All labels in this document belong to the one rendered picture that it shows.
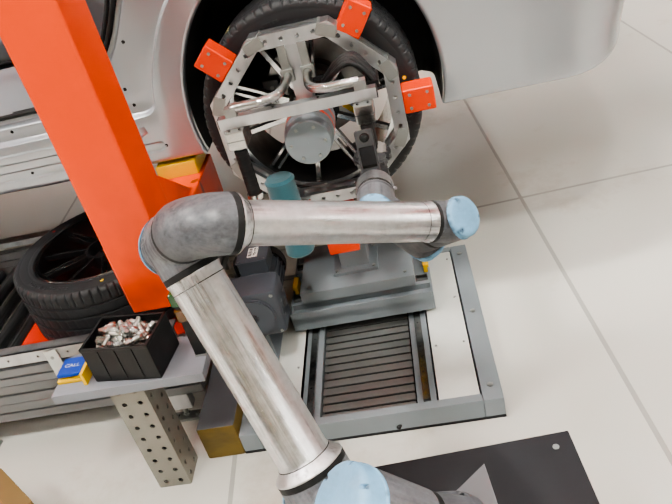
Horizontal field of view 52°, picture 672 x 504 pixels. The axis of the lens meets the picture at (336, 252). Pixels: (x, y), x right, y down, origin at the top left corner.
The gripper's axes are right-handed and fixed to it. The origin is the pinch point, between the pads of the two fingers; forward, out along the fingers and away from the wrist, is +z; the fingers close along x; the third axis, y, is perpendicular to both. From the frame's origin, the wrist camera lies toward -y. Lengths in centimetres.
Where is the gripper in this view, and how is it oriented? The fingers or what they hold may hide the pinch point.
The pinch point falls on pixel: (371, 143)
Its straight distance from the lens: 185.2
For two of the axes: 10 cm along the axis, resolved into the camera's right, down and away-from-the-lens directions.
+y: 2.2, 8.2, 5.2
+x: 9.7, -1.8, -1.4
